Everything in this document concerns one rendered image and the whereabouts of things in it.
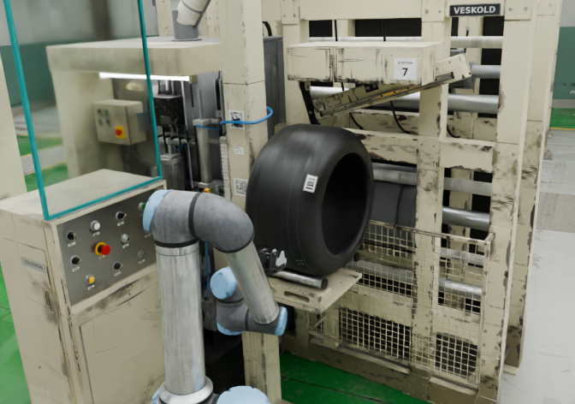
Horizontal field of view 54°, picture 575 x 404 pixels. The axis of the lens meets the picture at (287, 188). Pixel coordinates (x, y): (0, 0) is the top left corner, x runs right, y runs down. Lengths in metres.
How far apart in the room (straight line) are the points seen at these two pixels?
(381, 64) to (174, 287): 1.21
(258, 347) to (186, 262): 1.30
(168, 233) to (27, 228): 0.90
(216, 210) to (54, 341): 1.19
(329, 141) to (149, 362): 1.24
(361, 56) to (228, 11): 0.54
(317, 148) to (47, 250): 1.03
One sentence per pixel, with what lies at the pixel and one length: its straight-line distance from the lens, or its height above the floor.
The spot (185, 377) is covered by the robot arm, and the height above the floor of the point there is 1.01.
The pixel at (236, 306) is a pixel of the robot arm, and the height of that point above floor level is 1.02.
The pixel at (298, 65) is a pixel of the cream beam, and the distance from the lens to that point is 2.42.
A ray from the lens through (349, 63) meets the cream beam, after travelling 2.30.
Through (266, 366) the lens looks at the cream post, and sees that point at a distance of 2.76.
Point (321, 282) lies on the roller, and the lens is 2.23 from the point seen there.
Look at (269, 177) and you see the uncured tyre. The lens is 2.06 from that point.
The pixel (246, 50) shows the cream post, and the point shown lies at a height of 1.79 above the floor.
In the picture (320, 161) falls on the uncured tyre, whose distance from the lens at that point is 2.03.
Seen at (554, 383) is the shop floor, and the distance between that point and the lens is 3.43.
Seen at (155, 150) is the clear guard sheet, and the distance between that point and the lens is 2.39.
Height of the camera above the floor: 1.95
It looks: 18 degrees down
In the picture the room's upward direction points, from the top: 2 degrees counter-clockwise
